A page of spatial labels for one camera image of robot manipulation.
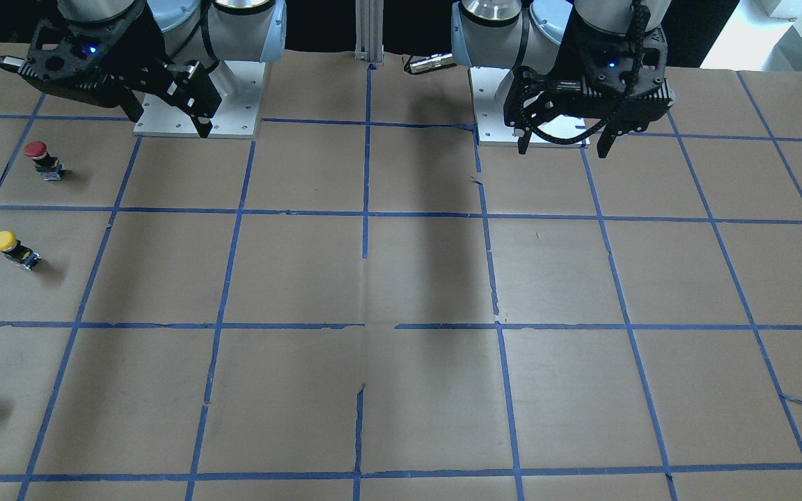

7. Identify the red push button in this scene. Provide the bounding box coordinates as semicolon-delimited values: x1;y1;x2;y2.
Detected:
22;141;64;182

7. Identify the yellow push button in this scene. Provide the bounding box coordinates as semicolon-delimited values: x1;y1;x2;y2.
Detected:
0;230;42;271

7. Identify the aluminium frame post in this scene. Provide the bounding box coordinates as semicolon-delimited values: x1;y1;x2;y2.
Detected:
354;0;384;66

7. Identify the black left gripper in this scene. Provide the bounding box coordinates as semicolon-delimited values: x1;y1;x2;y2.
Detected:
503;66;675;159

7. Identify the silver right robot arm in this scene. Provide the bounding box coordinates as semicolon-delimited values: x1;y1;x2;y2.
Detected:
20;1;288;139

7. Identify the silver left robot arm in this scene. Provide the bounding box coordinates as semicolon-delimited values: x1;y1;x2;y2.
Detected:
451;1;675;158

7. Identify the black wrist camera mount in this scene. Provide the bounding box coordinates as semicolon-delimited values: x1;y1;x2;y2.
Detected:
567;19;675;120
0;7;163;109

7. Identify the black ribbed cable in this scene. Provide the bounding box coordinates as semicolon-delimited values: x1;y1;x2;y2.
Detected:
516;0;652;147

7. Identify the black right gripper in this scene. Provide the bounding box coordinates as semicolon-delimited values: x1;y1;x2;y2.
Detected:
105;28;223;138

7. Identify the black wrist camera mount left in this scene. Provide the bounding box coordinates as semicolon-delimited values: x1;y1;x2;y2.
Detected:
567;19;675;120

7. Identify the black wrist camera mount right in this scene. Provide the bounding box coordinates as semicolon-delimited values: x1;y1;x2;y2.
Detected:
0;7;163;109

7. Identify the silver metal connector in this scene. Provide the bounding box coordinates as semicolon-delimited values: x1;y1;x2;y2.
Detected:
403;53;457;75

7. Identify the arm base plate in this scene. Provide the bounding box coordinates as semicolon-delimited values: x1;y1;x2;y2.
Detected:
134;61;269;139
470;67;586;147

